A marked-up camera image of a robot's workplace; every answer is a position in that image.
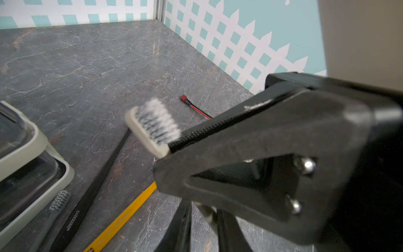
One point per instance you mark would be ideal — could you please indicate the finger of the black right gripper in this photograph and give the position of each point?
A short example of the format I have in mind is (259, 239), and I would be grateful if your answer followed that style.
(254, 105)

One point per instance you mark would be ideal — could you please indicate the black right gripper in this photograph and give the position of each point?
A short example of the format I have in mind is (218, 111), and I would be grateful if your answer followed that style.
(325, 164)

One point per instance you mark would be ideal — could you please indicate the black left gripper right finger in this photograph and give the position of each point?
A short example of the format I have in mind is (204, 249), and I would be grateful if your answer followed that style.
(230, 236)

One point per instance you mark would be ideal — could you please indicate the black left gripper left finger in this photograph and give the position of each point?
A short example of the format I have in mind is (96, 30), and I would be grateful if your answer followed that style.
(177, 237)

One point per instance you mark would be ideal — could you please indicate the beige toothbrush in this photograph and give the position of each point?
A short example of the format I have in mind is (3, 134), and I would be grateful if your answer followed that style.
(154, 127)

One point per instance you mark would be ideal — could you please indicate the yellow toothbrush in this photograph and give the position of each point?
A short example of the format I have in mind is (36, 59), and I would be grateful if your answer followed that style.
(104, 238)

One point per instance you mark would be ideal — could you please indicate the grey toothbrush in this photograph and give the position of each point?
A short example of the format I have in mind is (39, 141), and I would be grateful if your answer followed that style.
(57, 206)

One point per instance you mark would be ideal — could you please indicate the black toothbrush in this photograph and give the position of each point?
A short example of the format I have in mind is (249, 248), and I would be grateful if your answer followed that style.
(74, 221)

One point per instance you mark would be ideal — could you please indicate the beige toothbrush holder rack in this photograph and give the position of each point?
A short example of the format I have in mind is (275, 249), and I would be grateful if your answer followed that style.
(32, 172)

